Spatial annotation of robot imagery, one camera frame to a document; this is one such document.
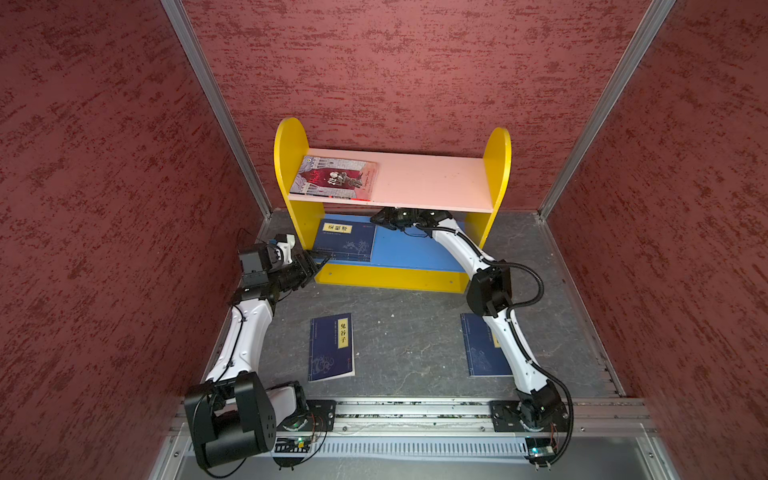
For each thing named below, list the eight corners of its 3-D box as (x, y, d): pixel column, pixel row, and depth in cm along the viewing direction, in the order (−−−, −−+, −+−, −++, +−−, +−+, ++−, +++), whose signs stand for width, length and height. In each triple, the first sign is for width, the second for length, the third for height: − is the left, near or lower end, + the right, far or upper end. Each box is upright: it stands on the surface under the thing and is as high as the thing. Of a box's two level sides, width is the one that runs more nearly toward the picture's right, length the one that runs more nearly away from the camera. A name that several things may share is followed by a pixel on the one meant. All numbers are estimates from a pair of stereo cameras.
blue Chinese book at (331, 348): (309, 382, 81) (307, 380, 79) (312, 321, 93) (310, 318, 91) (355, 376, 83) (354, 373, 80) (352, 316, 94) (351, 313, 92)
